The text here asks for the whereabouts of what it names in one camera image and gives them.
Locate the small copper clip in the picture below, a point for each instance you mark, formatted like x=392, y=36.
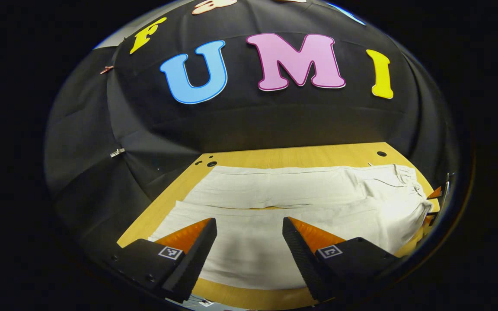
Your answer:
x=106, y=69

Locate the white jeans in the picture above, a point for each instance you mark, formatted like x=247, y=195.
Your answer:
x=296, y=185

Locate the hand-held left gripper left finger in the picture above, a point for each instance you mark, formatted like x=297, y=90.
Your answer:
x=193, y=263

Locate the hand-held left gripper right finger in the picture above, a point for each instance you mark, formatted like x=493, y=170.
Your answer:
x=303, y=263

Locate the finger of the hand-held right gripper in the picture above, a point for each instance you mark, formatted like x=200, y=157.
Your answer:
x=435, y=193

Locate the black backdrop cloth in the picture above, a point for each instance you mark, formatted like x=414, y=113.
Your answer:
x=253, y=121

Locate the small silver clip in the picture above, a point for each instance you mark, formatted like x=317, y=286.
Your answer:
x=117, y=152

